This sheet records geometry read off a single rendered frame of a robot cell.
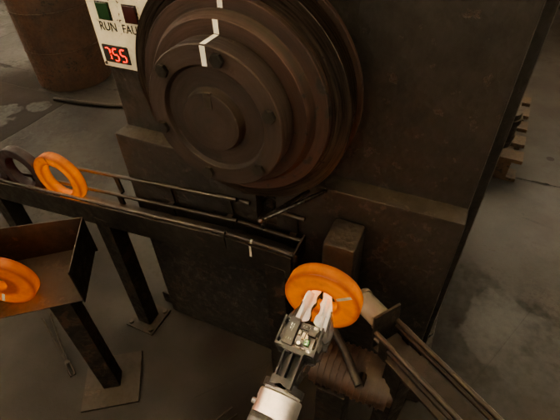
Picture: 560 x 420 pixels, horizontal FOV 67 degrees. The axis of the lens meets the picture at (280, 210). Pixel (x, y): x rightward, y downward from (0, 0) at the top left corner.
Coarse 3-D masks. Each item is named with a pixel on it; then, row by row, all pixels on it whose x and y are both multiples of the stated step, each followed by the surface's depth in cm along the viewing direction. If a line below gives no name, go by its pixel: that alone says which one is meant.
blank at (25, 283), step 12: (0, 264) 102; (12, 264) 103; (0, 276) 103; (12, 276) 103; (24, 276) 104; (36, 276) 108; (0, 288) 108; (12, 288) 107; (24, 288) 107; (36, 288) 108; (12, 300) 111; (24, 300) 110
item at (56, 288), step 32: (32, 224) 116; (64, 224) 118; (0, 256) 121; (32, 256) 123; (64, 256) 122; (64, 288) 113; (64, 320) 125; (96, 352) 138; (128, 352) 164; (96, 384) 155; (128, 384) 155
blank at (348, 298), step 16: (304, 272) 79; (320, 272) 77; (336, 272) 78; (288, 288) 83; (304, 288) 81; (320, 288) 79; (336, 288) 77; (352, 288) 78; (336, 304) 83; (352, 304) 78; (336, 320) 83; (352, 320) 81
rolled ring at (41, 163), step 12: (48, 156) 131; (60, 156) 132; (36, 168) 137; (48, 168) 140; (60, 168) 131; (72, 168) 132; (48, 180) 140; (72, 180) 133; (84, 180) 136; (72, 192) 138; (84, 192) 138
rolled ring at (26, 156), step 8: (0, 152) 141; (8, 152) 139; (16, 152) 138; (24, 152) 139; (0, 160) 144; (8, 160) 145; (24, 160) 138; (32, 160) 139; (8, 168) 146; (16, 168) 149; (32, 168) 139; (8, 176) 148; (16, 176) 148; (24, 176) 150; (32, 184) 148; (40, 184) 144
